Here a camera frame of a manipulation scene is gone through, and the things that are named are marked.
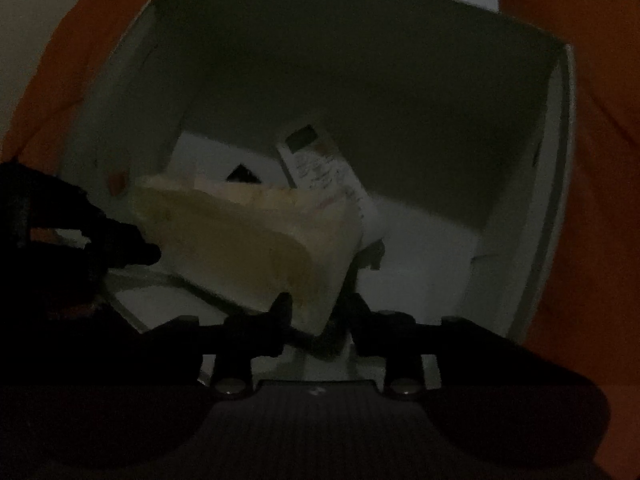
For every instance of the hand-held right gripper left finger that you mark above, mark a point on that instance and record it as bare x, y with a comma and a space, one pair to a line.
282, 321

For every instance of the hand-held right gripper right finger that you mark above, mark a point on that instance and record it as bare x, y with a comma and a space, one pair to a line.
357, 321

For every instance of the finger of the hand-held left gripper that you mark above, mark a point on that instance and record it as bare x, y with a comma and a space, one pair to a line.
127, 247

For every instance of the beige plastic packet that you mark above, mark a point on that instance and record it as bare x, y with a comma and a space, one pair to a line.
225, 240

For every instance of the white remote control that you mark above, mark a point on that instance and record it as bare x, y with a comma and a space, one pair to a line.
320, 165

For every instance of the white storage box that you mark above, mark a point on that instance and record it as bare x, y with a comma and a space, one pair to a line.
350, 85

